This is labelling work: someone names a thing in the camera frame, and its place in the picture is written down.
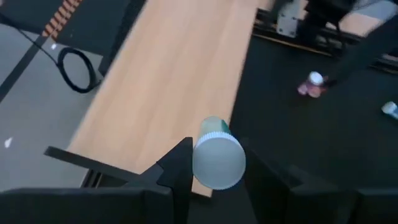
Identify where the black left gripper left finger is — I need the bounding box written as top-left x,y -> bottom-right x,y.
155,136 -> 194,224

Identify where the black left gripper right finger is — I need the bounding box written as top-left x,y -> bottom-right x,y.
242,138 -> 301,224

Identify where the black hanging cable with coil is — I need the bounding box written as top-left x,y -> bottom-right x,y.
0,12 -> 102,94

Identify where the light wooden tray board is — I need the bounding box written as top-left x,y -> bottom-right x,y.
43,0 -> 274,198

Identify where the purple-pink medicine bottle white cap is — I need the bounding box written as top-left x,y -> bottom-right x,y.
307,70 -> 326,88

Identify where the grey metal bracket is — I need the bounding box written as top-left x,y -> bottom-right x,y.
275,6 -> 301,39

